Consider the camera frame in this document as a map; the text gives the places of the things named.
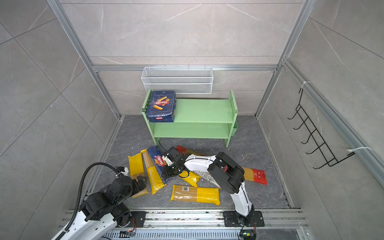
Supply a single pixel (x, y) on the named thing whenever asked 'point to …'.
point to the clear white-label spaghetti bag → (207, 175)
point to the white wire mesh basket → (182, 80)
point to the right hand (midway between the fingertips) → (164, 174)
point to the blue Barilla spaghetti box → (156, 156)
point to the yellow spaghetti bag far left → (136, 169)
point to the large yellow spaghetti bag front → (200, 194)
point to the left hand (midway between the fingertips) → (141, 179)
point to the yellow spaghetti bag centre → (191, 178)
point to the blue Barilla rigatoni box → (161, 107)
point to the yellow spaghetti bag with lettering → (157, 182)
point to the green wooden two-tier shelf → (198, 118)
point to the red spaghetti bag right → (255, 175)
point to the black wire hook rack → (322, 145)
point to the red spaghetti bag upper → (185, 151)
